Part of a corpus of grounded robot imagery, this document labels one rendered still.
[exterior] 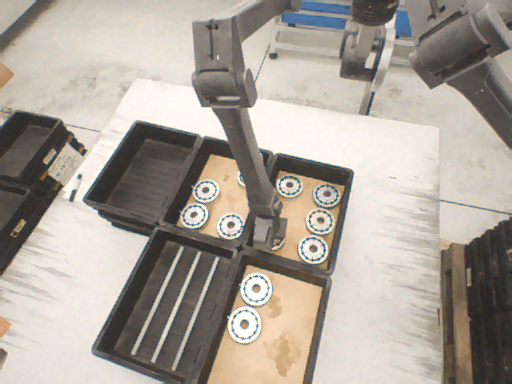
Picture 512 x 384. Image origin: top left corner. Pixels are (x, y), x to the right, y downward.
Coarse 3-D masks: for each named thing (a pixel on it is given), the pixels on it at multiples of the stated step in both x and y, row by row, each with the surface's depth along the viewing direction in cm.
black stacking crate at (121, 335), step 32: (160, 256) 111; (192, 256) 110; (224, 256) 109; (128, 288) 96; (160, 288) 105; (192, 288) 105; (128, 320) 101; (160, 320) 100; (128, 352) 96; (160, 352) 96; (192, 352) 95
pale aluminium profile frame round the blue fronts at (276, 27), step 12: (348, 0) 225; (276, 24) 258; (288, 24) 255; (276, 36) 277; (336, 36) 252; (396, 36) 241; (288, 48) 273; (300, 48) 270; (312, 48) 267; (324, 48) 266; (396, 60) 257; (408, 60) 254
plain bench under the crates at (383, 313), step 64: (128, 128) 158; (192, 128) 156; (256, 128) 154; (320, 128) 152; (384, 128) 150; (64, 192) 141; (384, 192) 133; (64, 256) 126; (128, 256) 125; (384, 256) 120; (64, 320) 114; (384, 320) 109
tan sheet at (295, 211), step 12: (312, 180) 123; (288, 204) 118; (300, 204) 118; (312, 204) 118; (288, 216) 116; (300, 216) 115; (336, 216) 115; (288, 228) 113; (300, 228) 113; (288, 240) 111; (276, 252) 109; (288, 252) 109; (312, 252) 109; (324, 264) 106
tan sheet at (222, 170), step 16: (208, 160) 130; (224, 160) 130; (208, 176) 126; (224, 176) 126; (192, 192) 123; (224, 192) 122; (240, 192) 122; (208, 208) 119; (224, 208) 119; (240, 208) 118; (208, 224) 116
